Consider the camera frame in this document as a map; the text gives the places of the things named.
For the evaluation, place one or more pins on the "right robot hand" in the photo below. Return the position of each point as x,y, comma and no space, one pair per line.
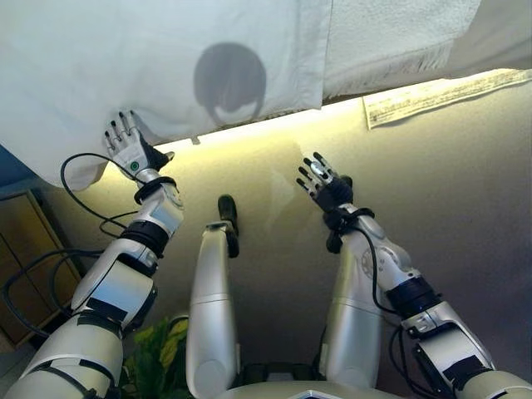
332,193

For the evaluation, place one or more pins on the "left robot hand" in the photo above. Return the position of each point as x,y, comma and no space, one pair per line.
131,149

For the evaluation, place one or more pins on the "white duvet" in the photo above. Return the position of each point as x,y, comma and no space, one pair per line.
124,58

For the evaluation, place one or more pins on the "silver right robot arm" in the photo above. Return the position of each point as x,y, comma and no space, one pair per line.
436,332

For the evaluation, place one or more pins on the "beige fringed bed blanket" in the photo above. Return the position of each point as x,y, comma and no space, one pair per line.
395,37

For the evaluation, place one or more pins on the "silver right robot leg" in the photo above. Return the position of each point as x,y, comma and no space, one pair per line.
353,324

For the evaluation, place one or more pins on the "wooden nightstand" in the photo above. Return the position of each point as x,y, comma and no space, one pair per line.
29,257

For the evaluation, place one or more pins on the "green potted plant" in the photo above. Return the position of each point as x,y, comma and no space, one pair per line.
154,357

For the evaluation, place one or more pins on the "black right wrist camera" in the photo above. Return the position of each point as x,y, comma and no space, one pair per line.
334,240

